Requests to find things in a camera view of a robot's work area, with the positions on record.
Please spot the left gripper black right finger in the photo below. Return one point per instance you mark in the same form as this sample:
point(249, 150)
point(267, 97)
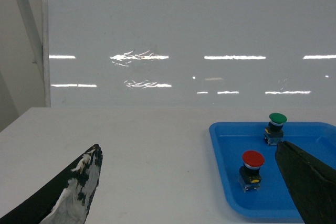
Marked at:
point(310, 182)

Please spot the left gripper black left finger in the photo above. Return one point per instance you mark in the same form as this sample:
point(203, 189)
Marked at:
point(66, 198)

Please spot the red mushroom push button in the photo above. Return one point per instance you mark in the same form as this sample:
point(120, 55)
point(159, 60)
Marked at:
point(249, 176)

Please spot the blue plastic tray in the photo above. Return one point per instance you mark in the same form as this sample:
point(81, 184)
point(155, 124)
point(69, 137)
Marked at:
point(272, 201)

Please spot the green mushroom push button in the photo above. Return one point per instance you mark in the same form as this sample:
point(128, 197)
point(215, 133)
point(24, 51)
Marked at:
point(273, 131)

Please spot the white glossy whiteboard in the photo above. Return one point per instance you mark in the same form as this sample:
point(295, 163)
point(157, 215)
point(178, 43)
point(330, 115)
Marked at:
point(191, 52)

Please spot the whiteboard support leg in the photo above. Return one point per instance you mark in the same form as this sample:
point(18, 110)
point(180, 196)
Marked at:
point(32, 33)

